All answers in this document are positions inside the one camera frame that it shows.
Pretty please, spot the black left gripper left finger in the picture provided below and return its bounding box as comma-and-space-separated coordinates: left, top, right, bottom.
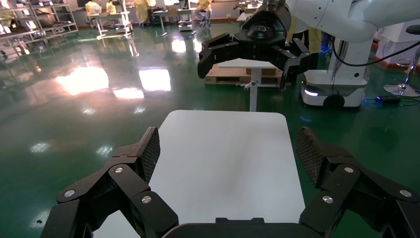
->
40, 126, 179, 238

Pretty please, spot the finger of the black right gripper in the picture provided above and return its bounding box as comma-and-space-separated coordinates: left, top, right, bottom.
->
197, 33, 242, 79
270, 38, 312, 92

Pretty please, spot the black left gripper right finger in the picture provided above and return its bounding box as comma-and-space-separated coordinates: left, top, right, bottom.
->
295, 126, 420, 238

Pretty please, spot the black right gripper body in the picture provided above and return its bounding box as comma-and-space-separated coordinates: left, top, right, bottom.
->
234, 1, 293, 62

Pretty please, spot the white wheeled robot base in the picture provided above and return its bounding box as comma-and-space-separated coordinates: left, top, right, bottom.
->
300, 38, 375, 109

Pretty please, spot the wooden pallet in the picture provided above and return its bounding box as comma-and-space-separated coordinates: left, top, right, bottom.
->
203, 64, 291, 87

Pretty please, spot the white workbench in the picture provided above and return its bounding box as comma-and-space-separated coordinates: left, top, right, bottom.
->
236, 2, 263, 22
87, 11, 134, 40
151, 8, 198, 37

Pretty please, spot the black power adapter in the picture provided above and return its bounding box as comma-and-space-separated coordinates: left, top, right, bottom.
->
375, 95, 401, 106

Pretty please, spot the chrome bar stool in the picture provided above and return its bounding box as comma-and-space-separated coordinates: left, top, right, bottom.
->
383, 24, 420, 98

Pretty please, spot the metal shelving rack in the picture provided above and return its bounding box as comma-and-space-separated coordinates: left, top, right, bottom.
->
28, 0, 79, 40
0, 4, 45, 58

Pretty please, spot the white pedestal table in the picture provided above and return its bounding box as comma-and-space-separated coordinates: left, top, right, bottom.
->
218, 58, 284, 113

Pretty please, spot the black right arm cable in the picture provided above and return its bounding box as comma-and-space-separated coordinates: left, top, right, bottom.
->
331, 37, 420, 68

